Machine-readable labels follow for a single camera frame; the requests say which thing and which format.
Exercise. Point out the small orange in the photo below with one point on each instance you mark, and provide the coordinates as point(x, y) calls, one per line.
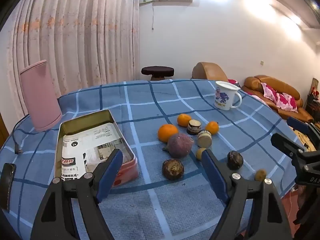
point(212, 127)
point(184, 120)

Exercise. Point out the dark brown round fruit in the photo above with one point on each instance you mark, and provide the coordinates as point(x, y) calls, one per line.
point(235, 160)

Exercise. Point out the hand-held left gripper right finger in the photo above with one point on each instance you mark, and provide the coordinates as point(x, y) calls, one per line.
point(215, 177)

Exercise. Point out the blue plaid tablecloth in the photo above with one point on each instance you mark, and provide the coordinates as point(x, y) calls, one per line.
point(155, 100)

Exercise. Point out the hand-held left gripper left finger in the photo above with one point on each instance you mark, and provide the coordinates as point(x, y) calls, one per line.
point(110, 177)

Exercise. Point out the pink floral curtain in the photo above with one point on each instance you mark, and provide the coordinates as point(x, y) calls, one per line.
point(82, 42)

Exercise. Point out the white printed mug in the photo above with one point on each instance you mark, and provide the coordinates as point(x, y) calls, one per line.
point(225, 96)

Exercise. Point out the printed paper sheet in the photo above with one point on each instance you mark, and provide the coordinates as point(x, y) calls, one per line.
point(85, 150)

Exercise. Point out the brown leather armchair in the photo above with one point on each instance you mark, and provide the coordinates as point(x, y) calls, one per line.
point(208, 71)

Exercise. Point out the pink electric kettle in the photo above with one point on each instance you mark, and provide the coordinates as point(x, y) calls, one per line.
point(40, 97)

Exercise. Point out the dark round stool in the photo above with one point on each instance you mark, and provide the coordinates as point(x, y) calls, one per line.
point(157, 71)

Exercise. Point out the metal tin box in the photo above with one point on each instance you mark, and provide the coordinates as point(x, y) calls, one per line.
point(125, 165)

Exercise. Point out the cut taro piece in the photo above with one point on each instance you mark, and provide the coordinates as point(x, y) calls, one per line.
point(194, 127)
point(204, 139)

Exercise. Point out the purple round fruit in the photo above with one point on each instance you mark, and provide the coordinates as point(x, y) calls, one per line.
point(179, 146)

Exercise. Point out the black flat object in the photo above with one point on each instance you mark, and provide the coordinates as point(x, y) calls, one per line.
point(7, 185)

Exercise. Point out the brown leather sofa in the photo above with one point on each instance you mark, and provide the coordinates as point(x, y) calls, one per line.
point(272, 85)

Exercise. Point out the brown round taro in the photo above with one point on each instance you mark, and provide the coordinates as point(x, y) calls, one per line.
point(172, 169)

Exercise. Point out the small yellow fruit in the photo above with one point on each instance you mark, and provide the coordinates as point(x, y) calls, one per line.
point(199, 154)

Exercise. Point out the large orange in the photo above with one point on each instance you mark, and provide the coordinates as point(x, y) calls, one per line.
point(167, 133)

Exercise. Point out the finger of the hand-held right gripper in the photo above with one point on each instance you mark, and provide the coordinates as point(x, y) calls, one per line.
point(298, 125)
point(285, 143)

